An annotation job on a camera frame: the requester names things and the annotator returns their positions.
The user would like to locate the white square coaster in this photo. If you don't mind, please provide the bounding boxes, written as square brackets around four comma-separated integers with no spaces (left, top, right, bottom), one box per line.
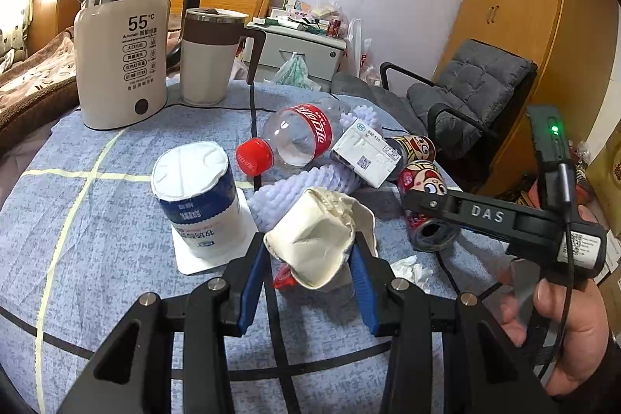
[170,189,257,275]

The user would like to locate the red cartoon can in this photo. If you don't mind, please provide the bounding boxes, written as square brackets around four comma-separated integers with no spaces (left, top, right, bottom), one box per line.
[385,135,436,165]
[397,160,460,252]

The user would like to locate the white electric kettle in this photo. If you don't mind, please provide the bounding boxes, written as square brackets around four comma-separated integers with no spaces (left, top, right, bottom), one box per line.
[74,0,200,130]

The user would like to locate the white tissue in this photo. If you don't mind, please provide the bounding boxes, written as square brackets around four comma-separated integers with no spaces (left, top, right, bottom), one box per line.
[390,255,433,293]

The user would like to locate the green white plastic bag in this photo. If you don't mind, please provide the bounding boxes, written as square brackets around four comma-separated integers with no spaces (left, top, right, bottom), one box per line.
[272,52,321,92]

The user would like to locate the wooden wardrobe right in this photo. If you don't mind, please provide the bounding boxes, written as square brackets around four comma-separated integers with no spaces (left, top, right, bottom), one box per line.
[434,0,620,197]

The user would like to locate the gold paper gift bag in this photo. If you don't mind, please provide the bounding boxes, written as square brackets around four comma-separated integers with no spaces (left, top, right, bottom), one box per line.
[586,126,621,237]

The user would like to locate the red cartoon can rear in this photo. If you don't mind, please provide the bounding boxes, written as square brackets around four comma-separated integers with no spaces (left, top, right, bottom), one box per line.
[385,135,436,165]

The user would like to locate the white bedside cabinet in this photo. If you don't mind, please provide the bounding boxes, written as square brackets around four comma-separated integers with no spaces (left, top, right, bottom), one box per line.
[250,23,346,84]

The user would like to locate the white blue yogurt tub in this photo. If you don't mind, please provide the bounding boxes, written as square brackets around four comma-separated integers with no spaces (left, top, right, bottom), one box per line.
[151,141,238,247]

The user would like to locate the clutter on cabinet top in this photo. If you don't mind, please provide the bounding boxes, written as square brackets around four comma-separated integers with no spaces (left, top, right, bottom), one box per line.
[253,0,346,39]

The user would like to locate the patterned curtain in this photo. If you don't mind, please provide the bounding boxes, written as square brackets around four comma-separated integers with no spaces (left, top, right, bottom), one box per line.
[0,0,33,73]

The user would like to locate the white purple small box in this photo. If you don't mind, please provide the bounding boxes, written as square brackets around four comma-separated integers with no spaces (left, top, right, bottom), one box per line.
[331,120,401,188]

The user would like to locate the right hand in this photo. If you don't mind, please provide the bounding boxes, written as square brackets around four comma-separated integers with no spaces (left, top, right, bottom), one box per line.
[500,279,609,395]

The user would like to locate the clear cola bottle red cap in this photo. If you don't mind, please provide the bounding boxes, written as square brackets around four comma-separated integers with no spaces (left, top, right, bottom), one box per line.
[236,95,352,177]

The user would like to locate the white foam fruit net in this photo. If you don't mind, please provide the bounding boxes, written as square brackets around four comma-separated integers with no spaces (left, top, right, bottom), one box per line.
[339,105,384,135]

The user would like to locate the blue checked tablecloth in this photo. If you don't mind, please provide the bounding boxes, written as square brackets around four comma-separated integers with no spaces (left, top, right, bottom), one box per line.
[0,75,555,414]

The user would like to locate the grey padded armchair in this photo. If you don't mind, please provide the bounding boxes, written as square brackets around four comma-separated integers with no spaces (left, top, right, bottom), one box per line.
[330,40,538,191]

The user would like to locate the red cartoon can front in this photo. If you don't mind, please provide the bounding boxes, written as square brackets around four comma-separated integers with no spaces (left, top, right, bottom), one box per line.
[397,160,460,252]

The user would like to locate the white brown mug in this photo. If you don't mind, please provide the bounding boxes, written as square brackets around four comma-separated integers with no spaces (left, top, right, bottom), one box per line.
[180,7,266,106]

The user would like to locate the white red plastic bags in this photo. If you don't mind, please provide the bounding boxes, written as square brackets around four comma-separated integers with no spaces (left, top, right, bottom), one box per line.
[340,18,381,86]

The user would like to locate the white paper cup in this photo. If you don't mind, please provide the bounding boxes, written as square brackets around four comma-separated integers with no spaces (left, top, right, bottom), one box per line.
[264,187,378,292]

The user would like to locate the black power cable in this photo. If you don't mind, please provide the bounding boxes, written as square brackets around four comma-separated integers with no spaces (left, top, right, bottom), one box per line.
[166,81,265,192]

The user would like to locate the brown bed blanket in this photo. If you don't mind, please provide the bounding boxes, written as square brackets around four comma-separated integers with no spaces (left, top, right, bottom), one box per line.
[1,26,79,156]

